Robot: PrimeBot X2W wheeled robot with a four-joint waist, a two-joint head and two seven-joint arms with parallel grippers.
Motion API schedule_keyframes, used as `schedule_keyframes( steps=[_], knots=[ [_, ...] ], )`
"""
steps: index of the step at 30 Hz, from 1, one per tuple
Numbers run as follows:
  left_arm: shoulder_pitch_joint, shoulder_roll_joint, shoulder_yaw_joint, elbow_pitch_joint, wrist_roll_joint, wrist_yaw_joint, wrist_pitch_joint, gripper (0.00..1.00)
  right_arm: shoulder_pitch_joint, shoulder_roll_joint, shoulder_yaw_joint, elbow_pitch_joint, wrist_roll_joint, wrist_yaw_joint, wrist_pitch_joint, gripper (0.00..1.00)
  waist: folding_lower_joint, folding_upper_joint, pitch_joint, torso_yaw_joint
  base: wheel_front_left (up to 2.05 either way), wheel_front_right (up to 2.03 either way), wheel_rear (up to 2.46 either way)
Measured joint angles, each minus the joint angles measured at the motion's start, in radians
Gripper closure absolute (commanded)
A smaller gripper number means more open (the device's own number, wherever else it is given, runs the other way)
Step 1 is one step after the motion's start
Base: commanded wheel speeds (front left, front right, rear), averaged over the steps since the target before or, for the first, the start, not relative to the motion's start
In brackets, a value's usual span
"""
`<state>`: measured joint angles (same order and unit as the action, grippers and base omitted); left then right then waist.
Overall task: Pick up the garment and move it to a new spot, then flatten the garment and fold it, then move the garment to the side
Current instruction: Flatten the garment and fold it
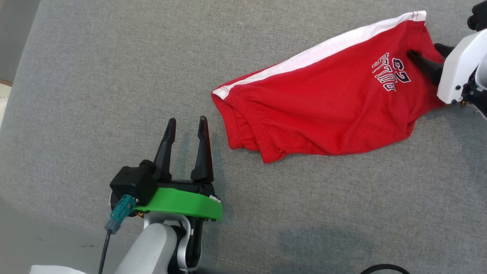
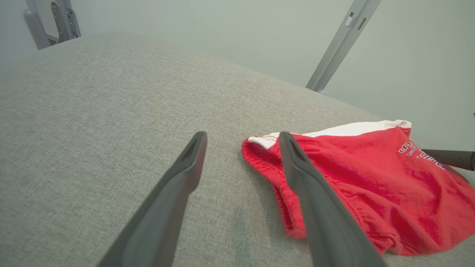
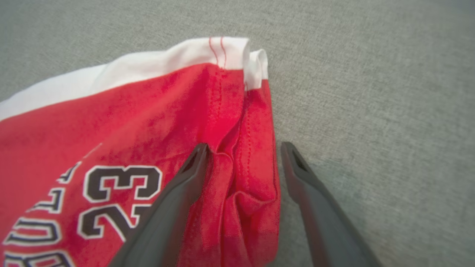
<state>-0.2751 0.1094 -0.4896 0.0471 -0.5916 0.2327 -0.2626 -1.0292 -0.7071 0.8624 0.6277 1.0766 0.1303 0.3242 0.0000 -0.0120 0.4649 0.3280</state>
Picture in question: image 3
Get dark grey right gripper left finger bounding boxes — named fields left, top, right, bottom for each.
left=108, top=143, right=210, bottom=267

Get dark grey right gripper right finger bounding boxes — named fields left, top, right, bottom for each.
left=280, top=142, right=383, bottom=267

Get red white-striped basketball shorts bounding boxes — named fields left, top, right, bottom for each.
left=0, top=36, right=281, bottom=267

